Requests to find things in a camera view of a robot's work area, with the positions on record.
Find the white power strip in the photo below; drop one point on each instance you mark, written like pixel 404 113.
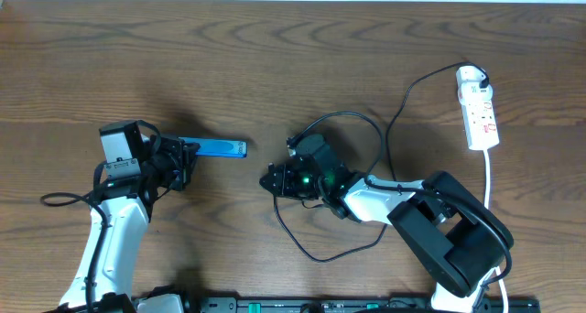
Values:
pixel 478 116

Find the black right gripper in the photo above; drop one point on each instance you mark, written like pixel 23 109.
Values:
pixel 282 181

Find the blue Samsung Galaxy smartphone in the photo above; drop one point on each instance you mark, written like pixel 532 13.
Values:
pixel 218 147

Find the white USB charger plug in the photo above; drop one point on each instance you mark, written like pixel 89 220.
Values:
pixel 471 73

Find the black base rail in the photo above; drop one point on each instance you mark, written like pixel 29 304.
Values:
pixel 320 305

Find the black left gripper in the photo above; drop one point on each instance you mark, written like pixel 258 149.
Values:
pixel 184 162

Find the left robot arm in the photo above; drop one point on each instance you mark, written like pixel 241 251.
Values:
pixel 125 188

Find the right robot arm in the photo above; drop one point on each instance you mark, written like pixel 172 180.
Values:
pixel 455 237

